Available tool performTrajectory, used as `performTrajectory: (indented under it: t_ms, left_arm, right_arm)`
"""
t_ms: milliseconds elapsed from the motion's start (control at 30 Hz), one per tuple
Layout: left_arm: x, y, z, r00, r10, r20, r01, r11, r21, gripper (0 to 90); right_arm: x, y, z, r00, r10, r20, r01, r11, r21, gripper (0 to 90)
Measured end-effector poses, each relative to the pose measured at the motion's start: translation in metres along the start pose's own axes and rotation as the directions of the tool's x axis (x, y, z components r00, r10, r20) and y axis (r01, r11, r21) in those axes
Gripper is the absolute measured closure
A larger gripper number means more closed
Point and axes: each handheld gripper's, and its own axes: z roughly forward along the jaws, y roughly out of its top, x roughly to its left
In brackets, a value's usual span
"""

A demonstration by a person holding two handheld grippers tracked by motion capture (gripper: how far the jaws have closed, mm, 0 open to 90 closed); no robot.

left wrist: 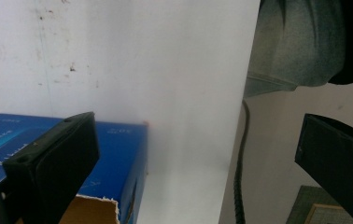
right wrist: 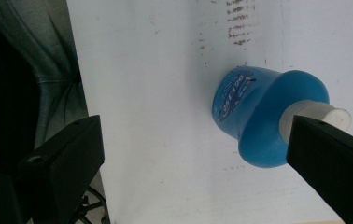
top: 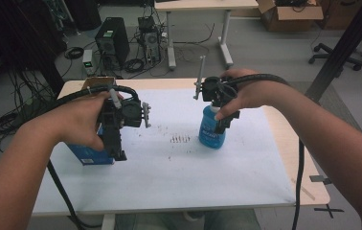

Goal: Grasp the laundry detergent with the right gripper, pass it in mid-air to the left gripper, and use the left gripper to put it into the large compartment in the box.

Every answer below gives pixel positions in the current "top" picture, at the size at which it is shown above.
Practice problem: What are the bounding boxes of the blue cardboard box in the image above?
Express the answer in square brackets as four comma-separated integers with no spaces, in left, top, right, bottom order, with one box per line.
[67,76,117,167]

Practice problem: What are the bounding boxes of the white power supply unit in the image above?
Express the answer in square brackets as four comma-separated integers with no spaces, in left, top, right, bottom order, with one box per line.
[81,48,95,77]

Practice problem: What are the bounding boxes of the person's right hand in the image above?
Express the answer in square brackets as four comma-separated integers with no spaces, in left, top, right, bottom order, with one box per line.
[214,67,286,123]

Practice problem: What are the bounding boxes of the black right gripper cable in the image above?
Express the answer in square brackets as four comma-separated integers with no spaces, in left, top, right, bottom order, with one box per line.
[221,73,305,230]

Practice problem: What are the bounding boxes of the person's left hand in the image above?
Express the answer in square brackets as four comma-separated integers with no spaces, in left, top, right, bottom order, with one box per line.
[46,90,124,152]

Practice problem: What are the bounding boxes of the bundle of black floor cables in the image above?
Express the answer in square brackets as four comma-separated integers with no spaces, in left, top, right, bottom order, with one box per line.
[0,68,60,153]

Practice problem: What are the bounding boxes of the small open computer case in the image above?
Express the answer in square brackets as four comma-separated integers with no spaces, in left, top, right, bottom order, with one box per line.
[137,15,163,65]

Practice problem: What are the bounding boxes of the white table mat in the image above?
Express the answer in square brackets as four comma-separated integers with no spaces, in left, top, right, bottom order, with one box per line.
[32,88,297,215]

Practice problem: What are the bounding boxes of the white-legged background table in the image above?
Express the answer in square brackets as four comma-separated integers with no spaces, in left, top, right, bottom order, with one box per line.
[153,0,260,71]

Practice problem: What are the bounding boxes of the blue bottle with white cap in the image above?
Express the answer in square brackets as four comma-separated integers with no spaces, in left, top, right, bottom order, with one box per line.
[197,103,228,150]

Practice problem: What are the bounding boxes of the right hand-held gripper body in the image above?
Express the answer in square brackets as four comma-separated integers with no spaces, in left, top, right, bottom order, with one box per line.
[192,55,240,105]

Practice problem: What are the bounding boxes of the black computer tower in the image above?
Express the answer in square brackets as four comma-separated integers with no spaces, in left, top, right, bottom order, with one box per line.
[94,16,131,70]

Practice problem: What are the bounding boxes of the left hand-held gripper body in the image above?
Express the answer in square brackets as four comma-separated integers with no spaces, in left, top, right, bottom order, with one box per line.
[98,95,153,129]

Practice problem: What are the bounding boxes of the black office chair base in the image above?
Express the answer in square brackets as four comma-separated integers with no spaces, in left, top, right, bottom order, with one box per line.
[307,42,362,72]

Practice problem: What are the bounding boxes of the grey floor mat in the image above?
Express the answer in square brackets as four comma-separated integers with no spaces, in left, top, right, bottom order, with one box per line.
[288,80,362,135]

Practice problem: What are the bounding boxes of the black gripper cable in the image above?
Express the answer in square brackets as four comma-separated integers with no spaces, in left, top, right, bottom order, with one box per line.
[221,73,305,230]
[19,83,140,230]

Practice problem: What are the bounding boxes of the black metal post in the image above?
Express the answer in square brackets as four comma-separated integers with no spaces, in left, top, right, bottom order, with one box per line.
[305,0,362,104]

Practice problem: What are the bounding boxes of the grey tape piece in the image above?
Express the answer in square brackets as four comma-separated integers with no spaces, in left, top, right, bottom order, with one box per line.
[308,174,333,186]

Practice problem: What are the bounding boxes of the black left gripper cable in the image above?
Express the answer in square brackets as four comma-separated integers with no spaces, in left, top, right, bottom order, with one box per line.
[19,83,140,230]

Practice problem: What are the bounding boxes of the grey cable plug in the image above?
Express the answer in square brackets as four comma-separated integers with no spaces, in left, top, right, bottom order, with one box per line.
[107,88,123,110]

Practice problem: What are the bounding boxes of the coiled black cable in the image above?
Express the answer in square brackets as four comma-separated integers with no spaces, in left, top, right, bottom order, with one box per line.
[124,57,146,74]
[63,46,85,60]

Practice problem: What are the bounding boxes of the light wooden table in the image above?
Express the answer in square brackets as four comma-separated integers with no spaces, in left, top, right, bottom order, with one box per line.
[32,77,331,219]

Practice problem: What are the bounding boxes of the open brown cardboard box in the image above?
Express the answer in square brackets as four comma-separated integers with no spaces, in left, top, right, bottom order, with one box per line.
[256,0,325,33]

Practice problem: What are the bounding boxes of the closed brown cardboard box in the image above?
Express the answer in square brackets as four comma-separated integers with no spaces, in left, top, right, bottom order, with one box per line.
[315,0,362,32]

